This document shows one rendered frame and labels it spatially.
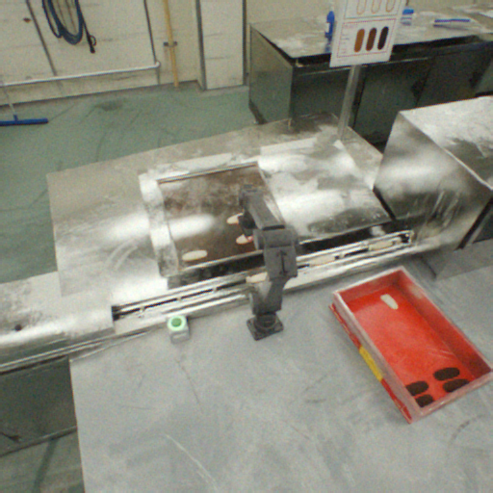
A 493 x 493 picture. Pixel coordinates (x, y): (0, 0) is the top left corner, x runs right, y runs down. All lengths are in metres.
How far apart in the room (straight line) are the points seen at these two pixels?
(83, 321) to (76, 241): 0.52
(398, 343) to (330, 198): 0.70
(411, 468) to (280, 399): 0.41
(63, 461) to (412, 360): 1.69
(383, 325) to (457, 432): 0.39
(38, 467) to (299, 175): 1.90
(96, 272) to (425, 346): 1.31
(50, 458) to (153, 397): 1.05
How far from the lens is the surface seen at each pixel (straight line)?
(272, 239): 0.90
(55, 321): 1.42
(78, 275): 1.65
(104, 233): 1.78
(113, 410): 1.32
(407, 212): 1.68
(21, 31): 4.77
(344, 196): 1.76
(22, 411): 1.83
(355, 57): 2.11
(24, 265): 3.02
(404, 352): 1.43
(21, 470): 2.31
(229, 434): 1.23
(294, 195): 1.70
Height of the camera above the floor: 2.01
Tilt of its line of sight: 48 degrees down
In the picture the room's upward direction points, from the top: 1 degrees clockwise
